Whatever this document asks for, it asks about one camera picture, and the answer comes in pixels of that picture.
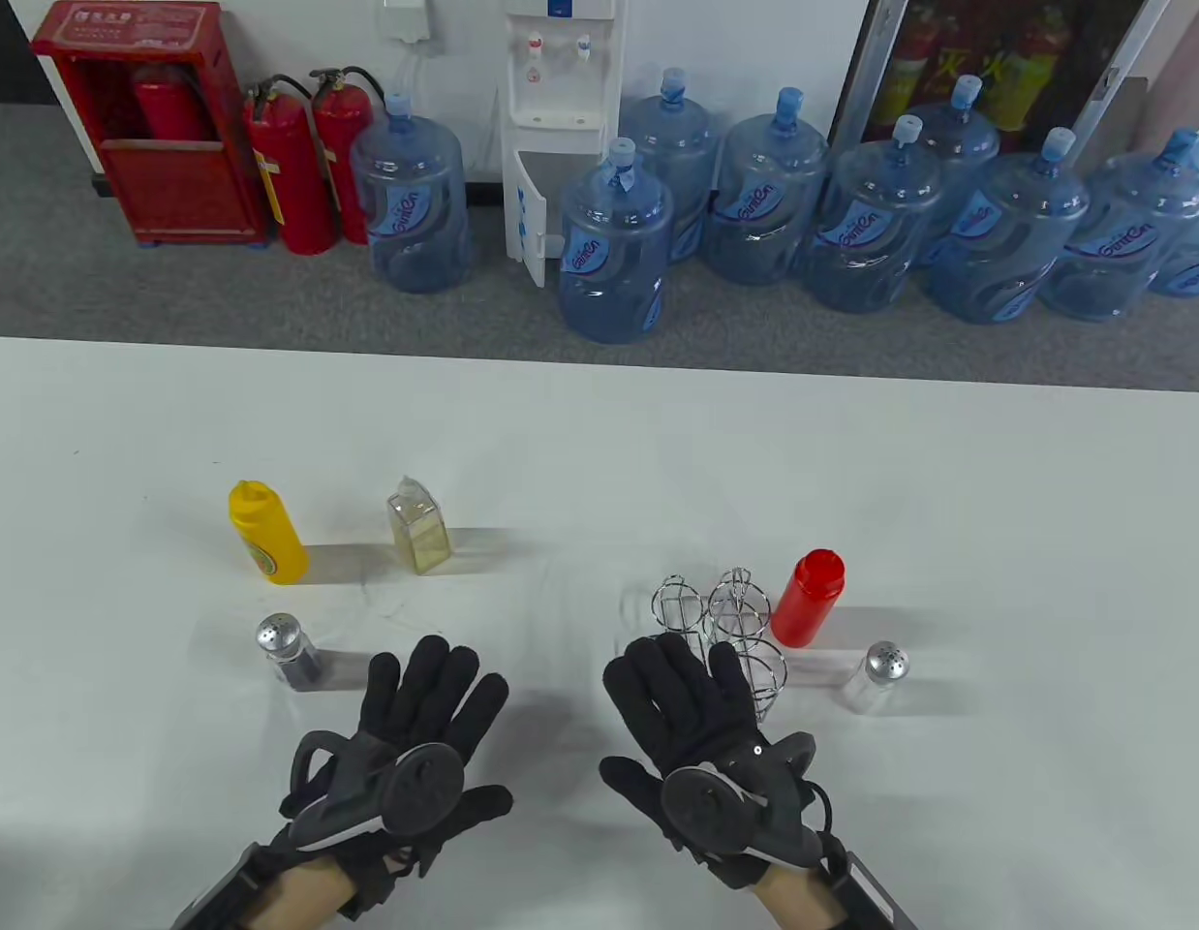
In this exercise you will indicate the row of blue water jugs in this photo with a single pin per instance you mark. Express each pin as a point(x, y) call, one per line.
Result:
point(614, 252)

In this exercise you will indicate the white water dispenser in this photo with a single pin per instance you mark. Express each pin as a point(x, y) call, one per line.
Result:
point(561, 87)

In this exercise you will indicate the yellow squeeze seasoning bottle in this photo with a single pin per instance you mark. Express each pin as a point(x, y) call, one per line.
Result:
point(270, 542)

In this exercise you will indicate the fire safety poster board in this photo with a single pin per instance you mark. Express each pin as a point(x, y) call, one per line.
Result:
point(1026, 39)

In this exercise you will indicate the clear glass oil seasoning bottle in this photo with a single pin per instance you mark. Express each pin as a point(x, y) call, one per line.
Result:
point(420, 538)

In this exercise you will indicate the black right hand controller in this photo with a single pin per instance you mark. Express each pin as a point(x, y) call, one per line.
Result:
point(701, 799)

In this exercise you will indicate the white wall box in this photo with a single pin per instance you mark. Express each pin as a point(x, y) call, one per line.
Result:
point(406, 19)

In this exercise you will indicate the black left hand controller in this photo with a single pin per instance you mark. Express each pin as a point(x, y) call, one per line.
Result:
point(420, 785)

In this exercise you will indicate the red fire extinguisher cabinet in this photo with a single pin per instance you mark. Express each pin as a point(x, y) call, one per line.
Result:
point(183, 189)

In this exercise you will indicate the person's right forearm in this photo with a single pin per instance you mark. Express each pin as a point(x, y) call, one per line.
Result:
point(798, 906)

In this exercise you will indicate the dark pepper shaker seasoning bottle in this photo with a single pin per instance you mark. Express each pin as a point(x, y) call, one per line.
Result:
point(285, 644)

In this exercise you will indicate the red squeeze seasoning bottle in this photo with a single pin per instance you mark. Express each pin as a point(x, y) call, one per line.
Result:
point(808, 601)

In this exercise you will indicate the black hand controller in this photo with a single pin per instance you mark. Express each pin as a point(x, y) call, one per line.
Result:
point(420, 785)
point(701, 799)

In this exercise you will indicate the person's left hand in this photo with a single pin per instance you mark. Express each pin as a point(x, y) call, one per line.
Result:
point(435, 688)

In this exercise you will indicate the person's right hand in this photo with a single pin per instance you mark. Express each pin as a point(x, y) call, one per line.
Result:
point(658, 688)

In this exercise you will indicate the red fire extinguisher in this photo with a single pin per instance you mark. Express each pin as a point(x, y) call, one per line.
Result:
point(169, 107)
point(294, 184)
point(343, 136)

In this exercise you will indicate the white salt shaker seasoning bottle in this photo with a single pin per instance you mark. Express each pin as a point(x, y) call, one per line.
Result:
point(876, 673)

